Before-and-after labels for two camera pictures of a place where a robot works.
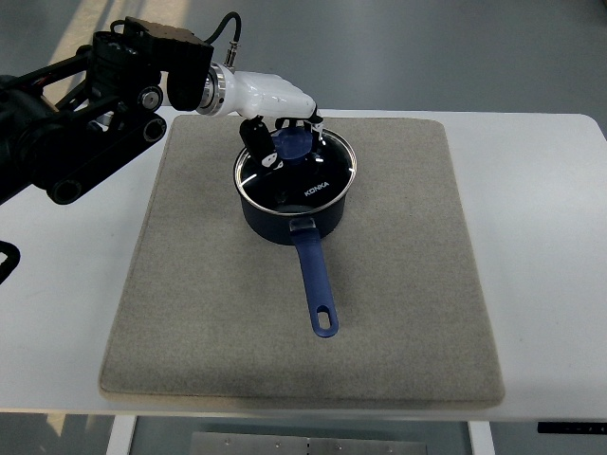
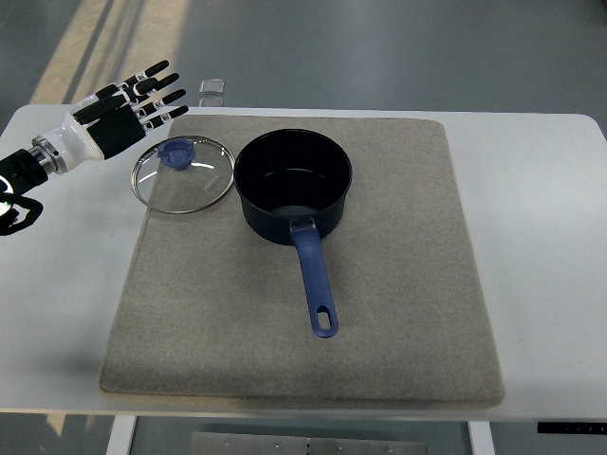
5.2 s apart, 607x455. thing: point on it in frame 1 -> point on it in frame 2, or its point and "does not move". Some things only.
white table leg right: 481,438 does not move
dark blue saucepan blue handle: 297,203 does not move
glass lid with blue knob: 308,179 -> 183,174
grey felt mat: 209,310 does not move
